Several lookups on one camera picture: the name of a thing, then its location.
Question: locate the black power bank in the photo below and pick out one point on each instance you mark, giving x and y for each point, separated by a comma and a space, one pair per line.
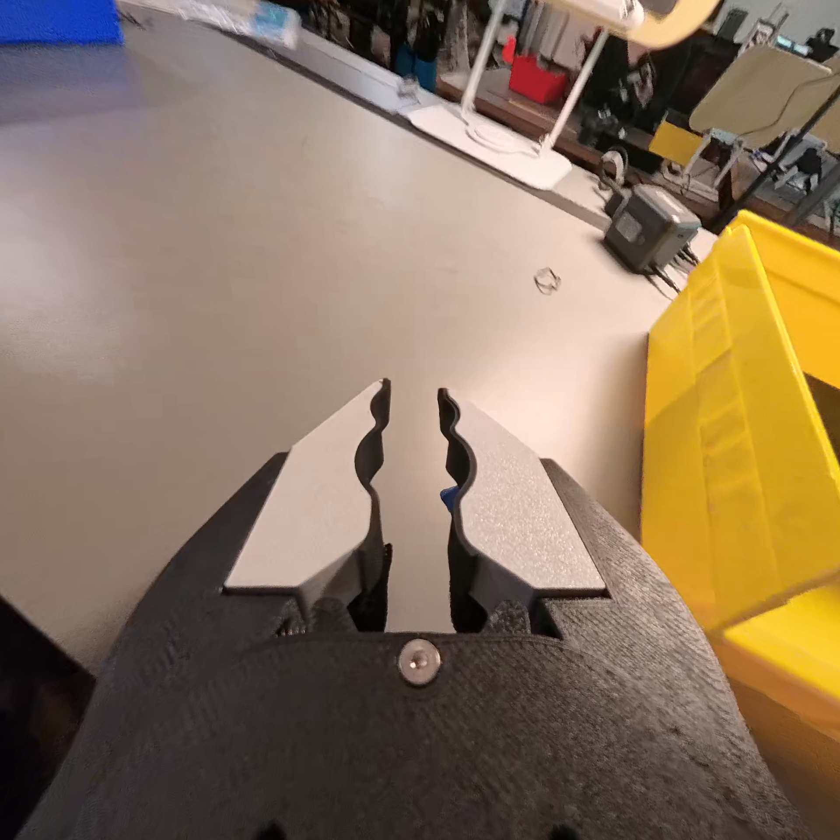
649, 229

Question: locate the large blue bin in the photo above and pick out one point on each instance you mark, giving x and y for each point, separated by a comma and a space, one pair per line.
59, 19

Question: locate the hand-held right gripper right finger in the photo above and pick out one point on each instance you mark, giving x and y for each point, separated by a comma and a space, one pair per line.
525, 525

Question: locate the white base lamp stand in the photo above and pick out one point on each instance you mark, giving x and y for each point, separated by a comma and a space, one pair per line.
544, 167

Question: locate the wooden work table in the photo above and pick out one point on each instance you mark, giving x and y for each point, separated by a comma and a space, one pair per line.
518, 113

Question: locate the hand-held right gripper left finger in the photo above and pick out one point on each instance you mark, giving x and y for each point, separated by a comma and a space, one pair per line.
308, 518

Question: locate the beige folding panel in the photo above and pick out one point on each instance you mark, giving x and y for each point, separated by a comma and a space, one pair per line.
754, 92

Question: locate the clear plastic bag blue label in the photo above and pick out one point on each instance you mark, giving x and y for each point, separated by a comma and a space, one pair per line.
275, 23

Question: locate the beige framed black panel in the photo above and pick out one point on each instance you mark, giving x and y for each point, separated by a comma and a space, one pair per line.
676, 23

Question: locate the red plastic bin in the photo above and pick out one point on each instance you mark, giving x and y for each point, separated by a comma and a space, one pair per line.
538, 79

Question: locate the black light stand pole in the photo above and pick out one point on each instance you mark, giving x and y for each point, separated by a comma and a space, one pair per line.
774, 164

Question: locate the yellow bin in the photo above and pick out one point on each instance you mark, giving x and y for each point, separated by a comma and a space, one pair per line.
722, 459

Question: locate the blue floor bin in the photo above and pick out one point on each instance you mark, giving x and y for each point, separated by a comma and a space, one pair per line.
417, 69

